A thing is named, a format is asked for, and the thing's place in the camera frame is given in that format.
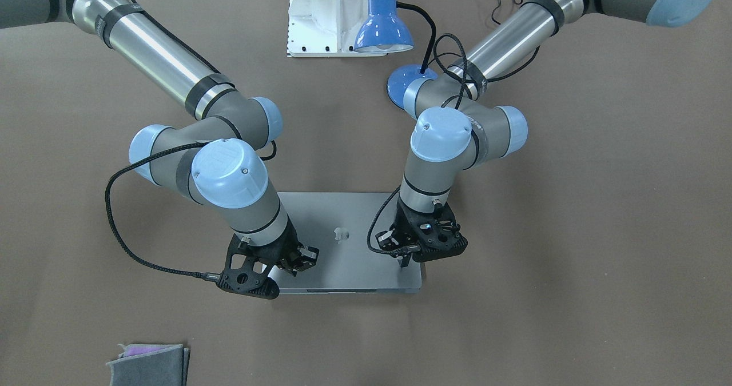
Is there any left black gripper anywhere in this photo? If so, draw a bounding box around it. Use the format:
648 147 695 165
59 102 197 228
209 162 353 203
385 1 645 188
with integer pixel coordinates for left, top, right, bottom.
376 200 468 268

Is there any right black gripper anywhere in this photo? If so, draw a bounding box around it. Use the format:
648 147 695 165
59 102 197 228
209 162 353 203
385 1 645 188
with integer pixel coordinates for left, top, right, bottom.
216 225 320 300

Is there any grey laptop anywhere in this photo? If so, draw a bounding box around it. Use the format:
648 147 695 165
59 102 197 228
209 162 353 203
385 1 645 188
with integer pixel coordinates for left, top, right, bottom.
269 192 423 295

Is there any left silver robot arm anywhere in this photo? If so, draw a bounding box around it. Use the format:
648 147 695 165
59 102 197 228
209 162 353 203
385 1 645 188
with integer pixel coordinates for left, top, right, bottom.
367 0 712 267

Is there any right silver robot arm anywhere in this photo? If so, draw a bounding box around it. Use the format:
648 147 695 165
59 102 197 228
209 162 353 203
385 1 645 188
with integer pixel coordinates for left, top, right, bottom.
2 0 315 300

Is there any folded grey cloth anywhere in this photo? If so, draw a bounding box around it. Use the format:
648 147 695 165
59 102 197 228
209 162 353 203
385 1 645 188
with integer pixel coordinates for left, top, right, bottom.
107 344 190 385

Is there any blue desk lamp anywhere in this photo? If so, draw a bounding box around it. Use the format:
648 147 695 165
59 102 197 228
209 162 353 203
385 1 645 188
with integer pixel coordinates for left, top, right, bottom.
353 0 437 108

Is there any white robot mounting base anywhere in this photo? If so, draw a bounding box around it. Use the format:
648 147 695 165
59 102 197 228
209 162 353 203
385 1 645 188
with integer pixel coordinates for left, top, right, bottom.
287 0 382 58

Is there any black lamp power cable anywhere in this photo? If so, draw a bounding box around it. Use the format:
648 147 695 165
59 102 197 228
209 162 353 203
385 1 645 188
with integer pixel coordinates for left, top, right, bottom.
490 0 544 83

